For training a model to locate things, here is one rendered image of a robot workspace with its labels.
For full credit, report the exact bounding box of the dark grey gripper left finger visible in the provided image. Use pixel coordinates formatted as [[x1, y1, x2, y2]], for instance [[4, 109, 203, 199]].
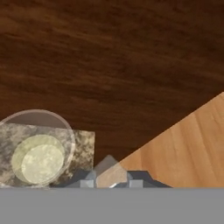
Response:
[[54, 169, 98, 189]]

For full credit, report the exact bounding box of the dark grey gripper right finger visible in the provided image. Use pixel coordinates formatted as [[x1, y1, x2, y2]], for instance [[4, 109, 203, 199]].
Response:
[[126, 170, 173, 189]]

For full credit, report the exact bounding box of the glass of lemonade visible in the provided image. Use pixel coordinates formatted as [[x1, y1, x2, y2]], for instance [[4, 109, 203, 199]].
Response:
[[0, 108, 77, 188]]

